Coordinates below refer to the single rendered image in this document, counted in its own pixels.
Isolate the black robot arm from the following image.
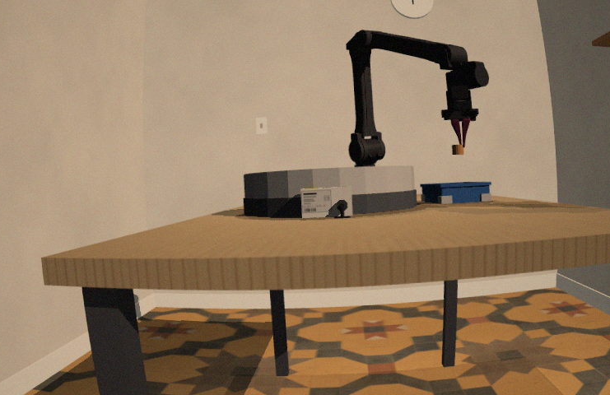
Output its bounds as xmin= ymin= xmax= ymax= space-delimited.
xmin=346 ymin=30 xmax=489 ymax=167

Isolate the blue crate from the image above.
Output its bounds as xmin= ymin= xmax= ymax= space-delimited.
xmin=420 ymin=182 xmax=491 ymax=204

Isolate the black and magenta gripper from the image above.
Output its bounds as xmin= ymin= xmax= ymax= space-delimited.
xmin=441 ymin=109 xmax=479 ymax=148

